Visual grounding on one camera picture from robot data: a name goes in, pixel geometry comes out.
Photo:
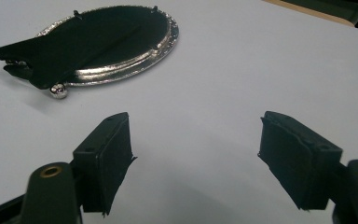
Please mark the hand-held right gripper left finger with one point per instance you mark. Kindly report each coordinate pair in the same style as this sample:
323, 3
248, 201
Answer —
102, 161

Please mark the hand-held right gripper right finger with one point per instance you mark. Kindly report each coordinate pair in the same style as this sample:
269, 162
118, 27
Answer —
298, 161

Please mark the oval silver-framed mirror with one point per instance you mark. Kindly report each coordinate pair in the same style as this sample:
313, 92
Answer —
105, 40

